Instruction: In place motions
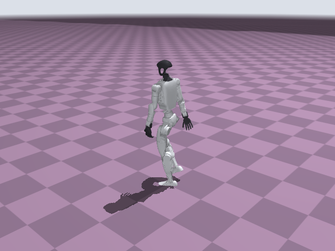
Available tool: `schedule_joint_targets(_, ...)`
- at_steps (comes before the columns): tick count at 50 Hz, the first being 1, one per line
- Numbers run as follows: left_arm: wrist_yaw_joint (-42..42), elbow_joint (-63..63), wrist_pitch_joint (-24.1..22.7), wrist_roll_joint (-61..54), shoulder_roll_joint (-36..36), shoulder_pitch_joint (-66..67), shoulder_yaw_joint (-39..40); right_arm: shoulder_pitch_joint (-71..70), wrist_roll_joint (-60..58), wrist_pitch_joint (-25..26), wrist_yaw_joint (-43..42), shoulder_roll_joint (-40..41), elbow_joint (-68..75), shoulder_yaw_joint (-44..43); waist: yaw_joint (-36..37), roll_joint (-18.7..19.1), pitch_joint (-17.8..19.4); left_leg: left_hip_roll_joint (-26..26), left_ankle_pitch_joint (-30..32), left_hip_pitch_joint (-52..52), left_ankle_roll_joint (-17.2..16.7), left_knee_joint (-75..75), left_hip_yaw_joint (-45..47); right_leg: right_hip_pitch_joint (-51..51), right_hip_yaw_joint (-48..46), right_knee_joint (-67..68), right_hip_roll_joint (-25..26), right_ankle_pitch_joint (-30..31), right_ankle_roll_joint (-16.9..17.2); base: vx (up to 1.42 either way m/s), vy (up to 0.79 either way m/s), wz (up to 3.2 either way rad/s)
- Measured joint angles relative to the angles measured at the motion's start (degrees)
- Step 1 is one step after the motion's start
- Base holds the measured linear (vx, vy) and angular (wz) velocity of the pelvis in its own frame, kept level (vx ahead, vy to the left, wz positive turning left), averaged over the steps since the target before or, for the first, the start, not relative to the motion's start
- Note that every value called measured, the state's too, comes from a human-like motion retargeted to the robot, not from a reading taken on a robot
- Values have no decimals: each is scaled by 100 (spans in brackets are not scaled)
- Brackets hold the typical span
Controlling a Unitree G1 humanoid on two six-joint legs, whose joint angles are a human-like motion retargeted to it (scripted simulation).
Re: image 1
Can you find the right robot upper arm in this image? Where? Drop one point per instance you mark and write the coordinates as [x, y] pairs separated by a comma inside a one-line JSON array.
[[179, 91]]

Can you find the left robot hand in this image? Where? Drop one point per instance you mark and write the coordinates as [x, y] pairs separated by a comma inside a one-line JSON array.
[[148, 131]]

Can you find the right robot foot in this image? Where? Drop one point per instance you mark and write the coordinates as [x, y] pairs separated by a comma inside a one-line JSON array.
[[178, 169]]

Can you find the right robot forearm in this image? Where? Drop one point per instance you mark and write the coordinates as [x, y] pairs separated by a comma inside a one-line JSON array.
[[182, 107]]

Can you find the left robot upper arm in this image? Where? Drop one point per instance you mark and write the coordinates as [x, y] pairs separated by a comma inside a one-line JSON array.
[[156, 89]]

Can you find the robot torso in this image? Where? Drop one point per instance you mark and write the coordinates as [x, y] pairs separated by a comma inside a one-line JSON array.
[[167, 100]]

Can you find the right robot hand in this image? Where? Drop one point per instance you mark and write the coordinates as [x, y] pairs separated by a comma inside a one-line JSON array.
[[187, 121]]

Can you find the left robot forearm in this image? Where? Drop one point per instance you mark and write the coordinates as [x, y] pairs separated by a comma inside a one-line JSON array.
[[151, 114]]

